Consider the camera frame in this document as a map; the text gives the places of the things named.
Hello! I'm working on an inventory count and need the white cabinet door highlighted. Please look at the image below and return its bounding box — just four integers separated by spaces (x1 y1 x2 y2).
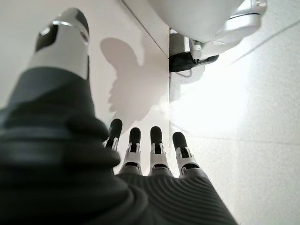
0 0 171 176

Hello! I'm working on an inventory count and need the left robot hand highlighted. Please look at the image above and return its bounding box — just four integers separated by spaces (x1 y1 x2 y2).
0 7 240 225

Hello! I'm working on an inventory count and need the black robot foot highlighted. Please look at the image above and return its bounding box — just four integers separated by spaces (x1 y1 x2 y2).
168 31 220 73

